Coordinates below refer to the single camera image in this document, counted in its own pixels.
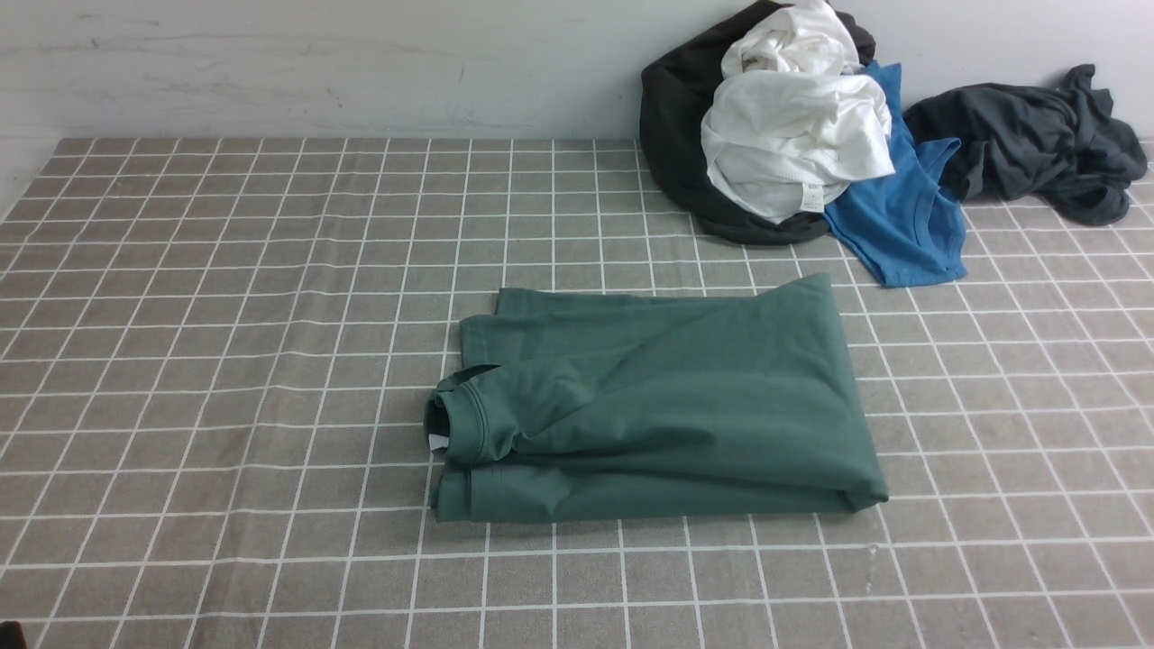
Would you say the white crumpled shirt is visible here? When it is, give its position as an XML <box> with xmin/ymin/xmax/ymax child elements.
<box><xmin>700</xmin><ymin>1</ymin><xmax>894</xmax><ymax>224</ymax></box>

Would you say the blue t-shirt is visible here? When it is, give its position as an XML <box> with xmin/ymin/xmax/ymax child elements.
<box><xmin>824</xmin><ymin>62</ymin><xmax>967</xmax><ymax>288</ymax></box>

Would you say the dark grey crumpled shirt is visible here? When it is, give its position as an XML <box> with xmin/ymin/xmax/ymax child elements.
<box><xmin>902</xmin><ymin>64</ymin><xmax>1149</xmax><ymax>226</ymax></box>

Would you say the grey checkered tablecloth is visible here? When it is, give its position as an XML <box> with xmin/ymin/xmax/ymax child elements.
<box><xmin>1</xmin><ymin>139</ymin><xmax>1153</xmax><ymax>648</ymax></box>

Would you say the black crumpled garment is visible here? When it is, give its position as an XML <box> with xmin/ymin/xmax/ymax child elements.
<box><xmin>639</xmin><ymin>1</ymin><xmax>876</xmax><ymax>246</ymax></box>

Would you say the green long-sleeve top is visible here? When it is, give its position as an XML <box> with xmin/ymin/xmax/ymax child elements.
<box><xmin>424</xmin><ymin>274</ymin><xmax>889</xmax><ymax>525</ymax></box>

